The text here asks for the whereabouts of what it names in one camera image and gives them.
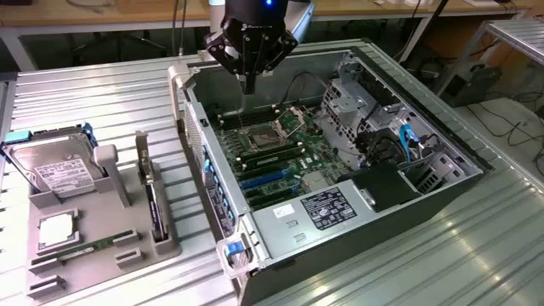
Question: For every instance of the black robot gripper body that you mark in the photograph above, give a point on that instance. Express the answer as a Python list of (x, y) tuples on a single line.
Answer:
[(255, 28)]

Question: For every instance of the graphics card with metal bracket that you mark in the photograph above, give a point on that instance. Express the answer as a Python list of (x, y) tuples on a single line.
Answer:
[(153, 207)]

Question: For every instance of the thin metal locking lever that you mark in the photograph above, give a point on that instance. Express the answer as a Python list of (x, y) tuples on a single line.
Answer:
[(240, 111)]

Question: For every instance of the black RAM slot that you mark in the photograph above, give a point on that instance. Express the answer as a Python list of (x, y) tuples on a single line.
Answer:
[(251, 121), (244, 115), (272, 150), (268, 163)]

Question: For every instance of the metal CPU socket cover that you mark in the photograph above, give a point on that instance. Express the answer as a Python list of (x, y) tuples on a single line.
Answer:
[(292, 118)]

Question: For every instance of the black office chair base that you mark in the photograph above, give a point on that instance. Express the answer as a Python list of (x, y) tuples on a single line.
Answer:
[(127, 41)]

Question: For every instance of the black case lock knob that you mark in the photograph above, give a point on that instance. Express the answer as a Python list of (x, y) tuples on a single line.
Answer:
[(203, 122)]

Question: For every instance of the metal drive cage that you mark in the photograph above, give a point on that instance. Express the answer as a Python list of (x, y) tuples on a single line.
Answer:
[(348, 105)]

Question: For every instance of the CPU socket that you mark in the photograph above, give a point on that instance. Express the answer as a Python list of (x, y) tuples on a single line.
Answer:
[(263, 137)]

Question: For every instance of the green motherboard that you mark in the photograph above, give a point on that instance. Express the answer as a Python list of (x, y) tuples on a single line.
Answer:
[(315, 150)]

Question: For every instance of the blue slot retention clip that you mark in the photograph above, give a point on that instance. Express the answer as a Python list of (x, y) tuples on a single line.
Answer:
[(215, 180), (207, 165), (220, 192), (231, 214), (225, 203)]

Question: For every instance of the long PCIe expansion slot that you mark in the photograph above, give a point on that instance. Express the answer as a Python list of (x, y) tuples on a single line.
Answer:
[(263, 178), (272, 194), (272, 202)]

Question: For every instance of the silver chipset heatsink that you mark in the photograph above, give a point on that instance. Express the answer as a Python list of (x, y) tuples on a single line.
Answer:
[(319, 181)]

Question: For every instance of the black box on floor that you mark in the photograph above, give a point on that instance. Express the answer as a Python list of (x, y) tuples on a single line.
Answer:
[(472, 84)]

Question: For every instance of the black plastic shroud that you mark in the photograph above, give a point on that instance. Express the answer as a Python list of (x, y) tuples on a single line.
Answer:
[(377, 188)]

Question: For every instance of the empty metal disk bay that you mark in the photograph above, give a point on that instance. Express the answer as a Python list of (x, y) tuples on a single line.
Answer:
[(433, 173)]

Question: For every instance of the silver hard disk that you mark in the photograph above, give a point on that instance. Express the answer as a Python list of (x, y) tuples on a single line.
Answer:
[(55, 165)]

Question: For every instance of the blue plastic disk carrier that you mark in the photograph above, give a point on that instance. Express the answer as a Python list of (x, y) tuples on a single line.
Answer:
[(16, 137)]

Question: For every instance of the aluminium slat side table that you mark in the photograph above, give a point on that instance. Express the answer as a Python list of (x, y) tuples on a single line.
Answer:
[(519, 35)]

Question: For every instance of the grey power supply unit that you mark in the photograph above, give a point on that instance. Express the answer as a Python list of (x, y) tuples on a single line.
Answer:
[(276, 232)]

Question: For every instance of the blue case latch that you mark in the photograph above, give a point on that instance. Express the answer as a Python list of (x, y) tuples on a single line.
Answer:
[(232, 248)]

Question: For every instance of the grey parts rack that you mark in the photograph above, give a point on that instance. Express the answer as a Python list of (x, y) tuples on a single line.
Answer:
[(101, 229)]

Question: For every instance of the open PC case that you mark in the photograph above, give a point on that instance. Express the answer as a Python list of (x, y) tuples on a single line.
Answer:
[(340, 264)]

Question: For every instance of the silver CPU chip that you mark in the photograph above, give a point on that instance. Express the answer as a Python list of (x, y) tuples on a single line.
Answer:
[(56, 230)]

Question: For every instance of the green RAM stick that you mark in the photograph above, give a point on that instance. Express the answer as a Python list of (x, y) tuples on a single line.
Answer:
[(91, 246)]

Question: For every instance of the wooden desk white frame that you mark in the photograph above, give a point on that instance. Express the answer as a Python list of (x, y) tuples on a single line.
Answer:
[(84, 17), (383, 9)]

